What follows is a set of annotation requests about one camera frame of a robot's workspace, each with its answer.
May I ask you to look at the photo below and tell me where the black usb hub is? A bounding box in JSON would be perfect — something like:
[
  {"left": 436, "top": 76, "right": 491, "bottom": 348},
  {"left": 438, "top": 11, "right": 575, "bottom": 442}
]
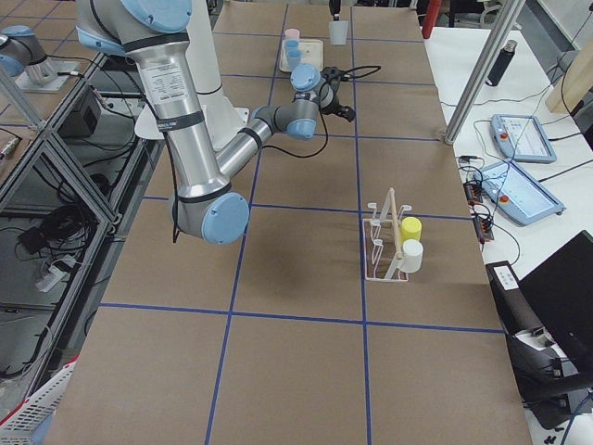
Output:
[{"left": 463, "top": 181, "right": 495, "bottom": 246}]

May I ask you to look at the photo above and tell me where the pink plastic cup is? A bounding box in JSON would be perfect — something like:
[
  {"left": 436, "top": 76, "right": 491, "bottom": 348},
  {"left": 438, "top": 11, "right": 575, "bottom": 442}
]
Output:
[{"left": 284, "top": 28, "right": 300, "bottom": 41}]

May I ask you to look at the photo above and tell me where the pale cream plastic cup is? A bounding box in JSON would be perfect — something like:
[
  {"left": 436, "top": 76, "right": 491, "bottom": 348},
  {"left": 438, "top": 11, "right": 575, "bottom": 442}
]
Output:
[{"left": 400, "top": 239, "right": 423, "bottom": 273}]

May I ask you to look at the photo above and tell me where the blue plastic cup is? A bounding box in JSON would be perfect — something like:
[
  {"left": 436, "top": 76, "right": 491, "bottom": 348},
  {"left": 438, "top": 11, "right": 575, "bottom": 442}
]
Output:
[
  {"left": 286, "top": 49, "right": 301, "bottom": 71},
  {"left": 284, "top": 39, "right": 299, "bottom": 53}
]

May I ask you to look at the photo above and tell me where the robot teach pendant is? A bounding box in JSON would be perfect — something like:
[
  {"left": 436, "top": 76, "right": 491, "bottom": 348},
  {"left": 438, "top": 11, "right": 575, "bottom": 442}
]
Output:
[
  {"left": 490, "top": 114, "right": 557, "bottom": 164},
  {"left": 473, "top": 159, "right": 565, "bottom": 226}
]

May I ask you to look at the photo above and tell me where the grey plastic cup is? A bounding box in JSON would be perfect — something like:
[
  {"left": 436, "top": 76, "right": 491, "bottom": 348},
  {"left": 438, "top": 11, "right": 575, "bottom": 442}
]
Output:
[{"left": 329, "top": 20, "right": 349, "bottom": 45}]

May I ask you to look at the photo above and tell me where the black box with white label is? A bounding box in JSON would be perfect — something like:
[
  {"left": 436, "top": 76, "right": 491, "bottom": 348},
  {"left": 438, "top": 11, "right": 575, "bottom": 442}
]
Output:
[{"left": 485, "top": 261, "right": 555, "bottom": 367}]

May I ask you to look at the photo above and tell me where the black braided right cable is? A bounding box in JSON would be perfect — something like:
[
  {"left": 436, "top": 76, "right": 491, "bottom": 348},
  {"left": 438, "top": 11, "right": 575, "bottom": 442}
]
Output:
[{"left": 259, "top": 65, "right": 383, "bottom": 159}]

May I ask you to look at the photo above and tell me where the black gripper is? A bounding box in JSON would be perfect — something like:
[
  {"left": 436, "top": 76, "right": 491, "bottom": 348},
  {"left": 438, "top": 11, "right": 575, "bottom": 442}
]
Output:
[{"left": 323, "top": 0, "right": 352, "bottom": 117}]

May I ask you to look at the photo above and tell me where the yellow plastic cup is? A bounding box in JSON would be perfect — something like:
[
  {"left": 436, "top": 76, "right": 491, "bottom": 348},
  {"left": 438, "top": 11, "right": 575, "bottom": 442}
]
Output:
[{"left": 400, "top": 216, "right": 423, "bottom": 241}]

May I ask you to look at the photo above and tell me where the white wire cup rack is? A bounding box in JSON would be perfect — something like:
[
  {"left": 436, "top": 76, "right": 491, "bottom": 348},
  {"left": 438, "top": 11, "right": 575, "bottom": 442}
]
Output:
[{"left": 362, "top": 187, "right": 411, "bottom": 282}]

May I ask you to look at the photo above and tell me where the aluminium profile post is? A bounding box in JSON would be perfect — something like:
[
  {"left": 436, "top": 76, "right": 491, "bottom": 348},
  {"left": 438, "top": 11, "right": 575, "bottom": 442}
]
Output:
[{"left": 443, "top": 0, "right": 525, "bottom": 146}]

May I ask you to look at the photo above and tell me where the black water bottle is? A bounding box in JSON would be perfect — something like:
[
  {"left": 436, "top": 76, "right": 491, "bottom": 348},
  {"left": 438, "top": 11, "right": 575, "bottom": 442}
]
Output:
[{"left": 486, "top": 39, "right": 517, "bottom": 87}]

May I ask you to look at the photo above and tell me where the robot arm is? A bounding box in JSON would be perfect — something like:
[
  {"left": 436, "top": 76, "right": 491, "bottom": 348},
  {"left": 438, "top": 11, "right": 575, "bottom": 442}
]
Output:
[{"left": 77, "top": 1, "right": 356, "bottom": 245}]

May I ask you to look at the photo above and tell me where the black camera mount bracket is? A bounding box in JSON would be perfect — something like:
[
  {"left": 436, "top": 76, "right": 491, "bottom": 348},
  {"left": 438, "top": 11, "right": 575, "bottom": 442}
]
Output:
[{"left": 321, "top": 67, "right": 343, "bottom": 86}]

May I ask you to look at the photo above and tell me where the cream tray with bunny print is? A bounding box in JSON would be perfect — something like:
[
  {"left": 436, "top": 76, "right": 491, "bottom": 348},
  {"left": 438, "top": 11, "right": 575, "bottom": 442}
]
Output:
[{"left": 279, "top": 39, "right": 323, "bottom": 72}]

